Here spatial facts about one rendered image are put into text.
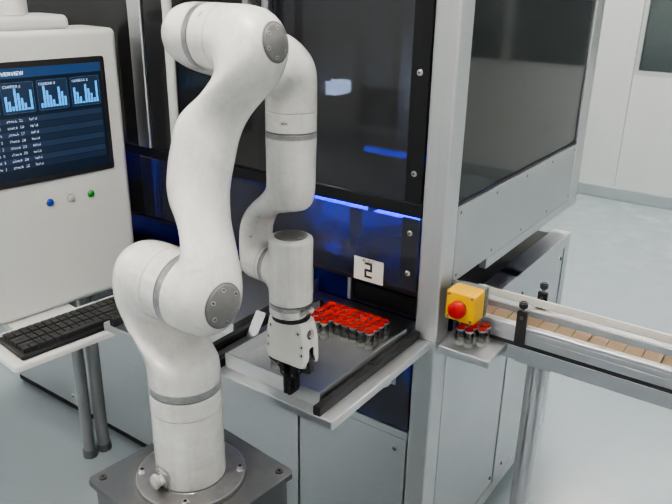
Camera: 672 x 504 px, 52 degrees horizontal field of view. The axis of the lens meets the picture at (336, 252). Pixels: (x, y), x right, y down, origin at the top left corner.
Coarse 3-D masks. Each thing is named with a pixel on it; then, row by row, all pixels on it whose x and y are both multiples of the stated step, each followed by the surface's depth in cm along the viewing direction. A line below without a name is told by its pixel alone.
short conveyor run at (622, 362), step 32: (544, 288) 169; (480, 320) 168; (512, 320) 165; (544, 320) 161; (576, 320) 165; (608, 320) 158; (512, 352) 165; (544, 352) 161; (576, 352) 156; (608, 352) 151; (640, 352) 152; (608, 384) 154; (640, 384) 149
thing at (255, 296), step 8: (240, 264) 202; (248, 280) 197; (256, 280) 197; (248, 288) 192; (256, 288) 192; (264, 288) 192; (248, 296) 187; (256, 296) 187; (264, 296) 187; (248, 304) 182; (256, 304) 182; (264, 304) 182; (240, 312) 178; (248, 312) 178; (264, 312) 174; (240, 320) 167; (248, 320) 169; (232, 328) 165
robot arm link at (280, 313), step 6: (270, 306) 132; (306, 306) 131; (312, 306) 133; (270, 312) 132; (276, 312) 130; (282, 312) 130; (288, 312) 129; (294, 312) 130; (300, 312) 130; (306, 312) 132; (312, 312) 132; (282, 318) 130; (288, 318) 130; (294, 318) 130; (300, 318) 131
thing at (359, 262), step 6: (354, 258) 171; (360, 258) 170; (366, 258) 169; (354, 264) 171; (360, 264) 170; (372, 264) 168; (378, 264) 167; (354, 270) 172; (360, 270) 171; (372, 270) 169; (378, 270) 168; (354, 276) 173; (360, 276) 171; (372, 276) 169; (378, 276) 168; (372, 282) 170; (378, 282) 169
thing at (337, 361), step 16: (256, 336) 159; (400, 336) 162; (240, 352) 156; (256, 352) 159; (320, 352) 160; (336, 352) 160; (352, 352) 160; (368, 352) 160; (240, 368) 151; (256, 368) 147; (320, 368) 153; (336, 368) 153; (352, 368) 147; (272, 384) 146; (304, 384) 147; (320, 384) 147; (336, 384) 143; (304, 400) 141; (320, 400) 139
